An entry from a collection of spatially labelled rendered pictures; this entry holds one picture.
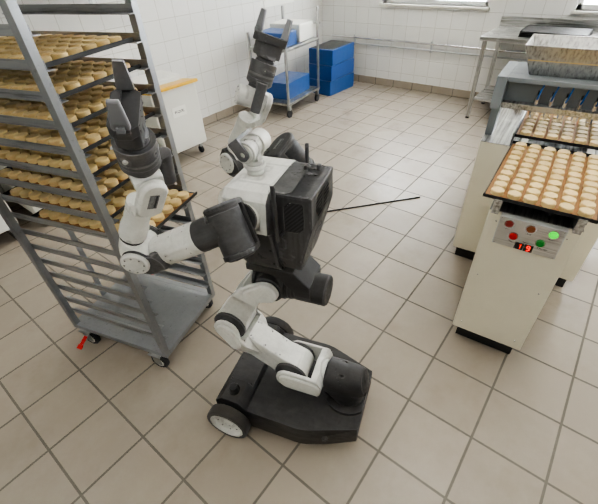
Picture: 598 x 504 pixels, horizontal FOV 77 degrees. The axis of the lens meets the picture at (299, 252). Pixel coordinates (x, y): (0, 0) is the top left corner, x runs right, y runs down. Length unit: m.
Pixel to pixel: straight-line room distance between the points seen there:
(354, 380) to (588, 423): 1.13
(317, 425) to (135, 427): 0.89
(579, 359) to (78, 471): 2.48
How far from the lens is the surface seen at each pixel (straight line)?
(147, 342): 2.20
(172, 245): 1.05
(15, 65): 1.51
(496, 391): 2.19
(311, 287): 1.29
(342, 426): 1.75
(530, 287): 1.99
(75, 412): 2.30
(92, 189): 1.51
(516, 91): 2.41
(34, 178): 1.87
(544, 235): 1.79
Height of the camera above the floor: 1.74
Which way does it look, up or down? 39 degrees down
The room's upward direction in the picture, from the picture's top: 3 degrees counter-clockwise
